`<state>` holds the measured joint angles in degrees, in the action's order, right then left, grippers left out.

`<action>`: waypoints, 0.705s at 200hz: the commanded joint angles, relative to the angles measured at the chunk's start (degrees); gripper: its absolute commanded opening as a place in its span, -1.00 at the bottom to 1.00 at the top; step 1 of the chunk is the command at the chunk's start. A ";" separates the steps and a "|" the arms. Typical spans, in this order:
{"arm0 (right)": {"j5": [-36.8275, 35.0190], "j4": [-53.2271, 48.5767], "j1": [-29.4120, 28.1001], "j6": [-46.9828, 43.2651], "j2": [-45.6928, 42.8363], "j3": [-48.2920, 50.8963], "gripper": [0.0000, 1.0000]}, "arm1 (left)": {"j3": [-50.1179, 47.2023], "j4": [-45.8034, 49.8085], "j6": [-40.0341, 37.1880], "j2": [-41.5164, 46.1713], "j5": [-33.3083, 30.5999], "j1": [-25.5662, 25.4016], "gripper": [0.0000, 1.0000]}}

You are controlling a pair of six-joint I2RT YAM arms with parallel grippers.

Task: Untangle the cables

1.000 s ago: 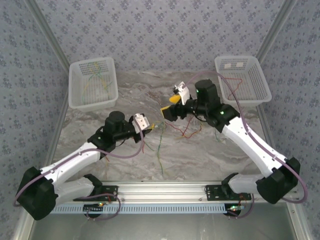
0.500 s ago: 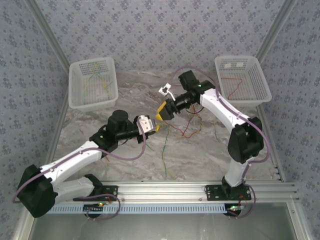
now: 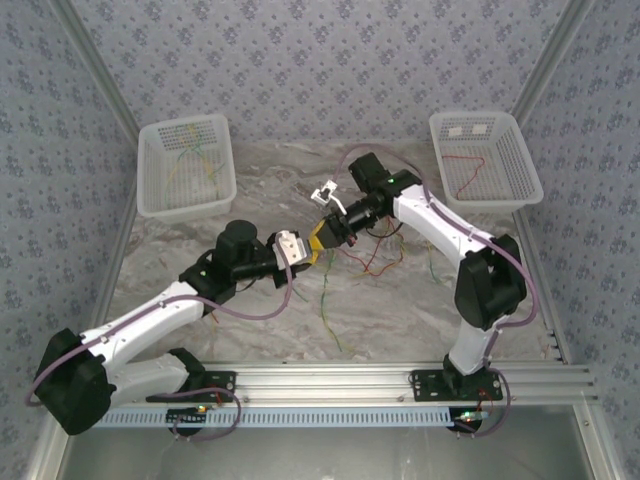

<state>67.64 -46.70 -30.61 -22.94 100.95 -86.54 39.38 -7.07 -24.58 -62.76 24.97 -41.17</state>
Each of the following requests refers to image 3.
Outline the pile of coloured wires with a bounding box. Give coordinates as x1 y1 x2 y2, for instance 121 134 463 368
343 227 405 277

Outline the white perforated plastic basket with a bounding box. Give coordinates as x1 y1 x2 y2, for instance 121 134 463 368
137 113 238 225

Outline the white basket with sticker labels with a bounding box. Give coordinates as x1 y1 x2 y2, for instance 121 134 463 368
428 110 545 214

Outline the small LED circuit board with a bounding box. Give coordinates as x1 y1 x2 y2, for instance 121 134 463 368
452 407 490 437
166 405 211 437

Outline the grey metal sheet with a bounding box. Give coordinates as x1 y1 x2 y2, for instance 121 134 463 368
24 403 624 480

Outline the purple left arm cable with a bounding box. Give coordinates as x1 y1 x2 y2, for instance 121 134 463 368
24 259 294 443

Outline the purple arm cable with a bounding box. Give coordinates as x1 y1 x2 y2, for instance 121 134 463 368
24 259 294 443
329 143 539 439

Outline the aluminium mounting rail beam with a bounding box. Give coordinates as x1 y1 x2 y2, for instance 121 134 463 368
119 363 600 407

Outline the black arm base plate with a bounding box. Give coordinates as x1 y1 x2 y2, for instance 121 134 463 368
410 369 504 404
145 370 238 404

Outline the grey slotted cable duct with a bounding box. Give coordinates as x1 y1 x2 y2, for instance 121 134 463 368
94 405 457 430

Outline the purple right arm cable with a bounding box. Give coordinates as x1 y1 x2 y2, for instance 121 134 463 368
329 143 539 439

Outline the aluminium frame post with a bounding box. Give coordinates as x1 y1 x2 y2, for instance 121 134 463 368
48 0 139 134
510 0 599 124

